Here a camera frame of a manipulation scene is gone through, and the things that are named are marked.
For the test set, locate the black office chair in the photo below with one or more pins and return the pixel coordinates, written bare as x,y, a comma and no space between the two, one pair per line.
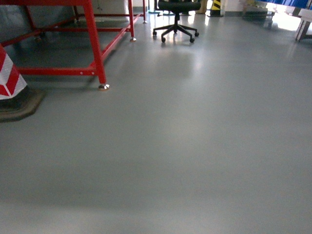
177,7

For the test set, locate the red white traffic cone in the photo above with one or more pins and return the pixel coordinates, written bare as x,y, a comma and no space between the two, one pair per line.
17,99

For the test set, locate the red metal table frame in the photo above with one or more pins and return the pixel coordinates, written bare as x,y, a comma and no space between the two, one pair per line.
82,8

